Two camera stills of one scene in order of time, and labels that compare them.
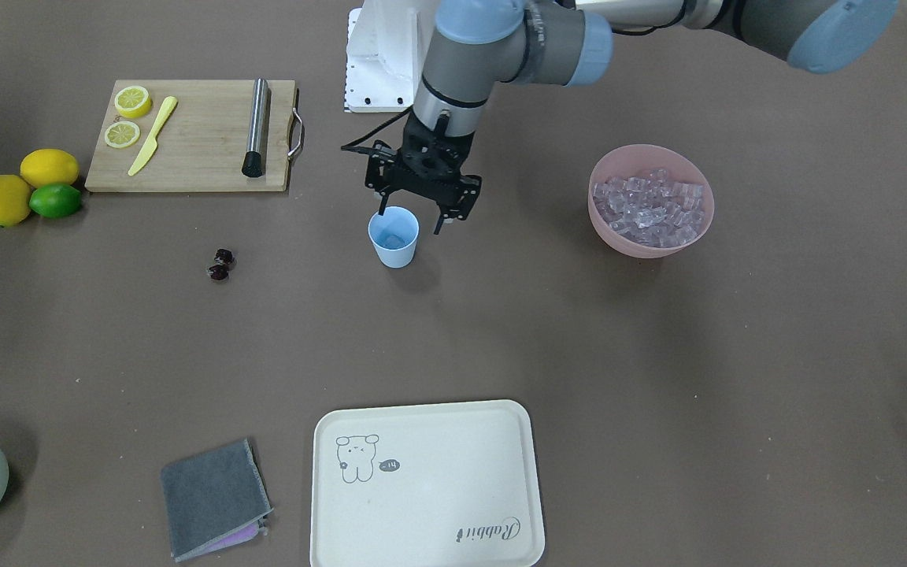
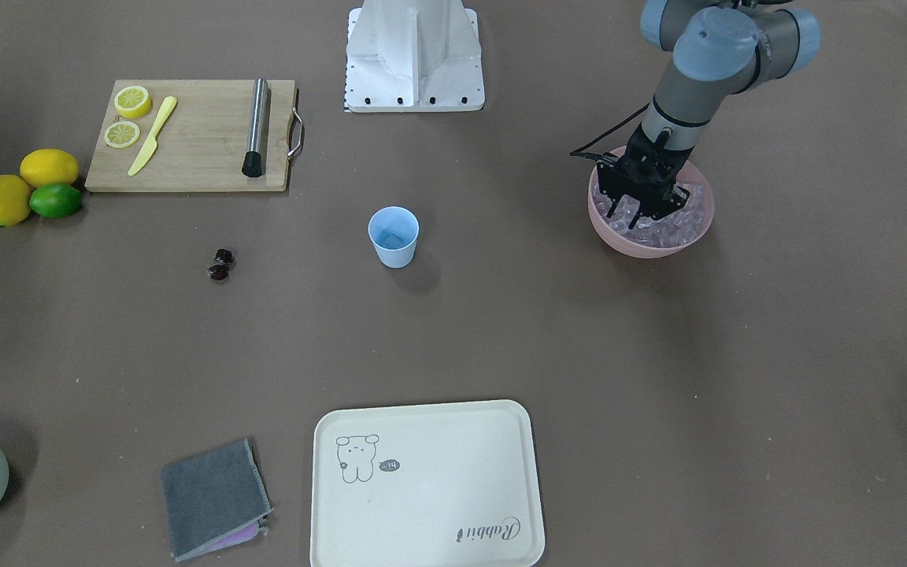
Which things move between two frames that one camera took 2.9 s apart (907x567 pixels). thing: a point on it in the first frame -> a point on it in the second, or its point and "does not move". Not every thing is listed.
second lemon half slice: x=121 y=134 does not move
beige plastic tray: x=449 y=484 does not move
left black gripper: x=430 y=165 -> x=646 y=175
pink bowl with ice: x=649 y=201 does not move
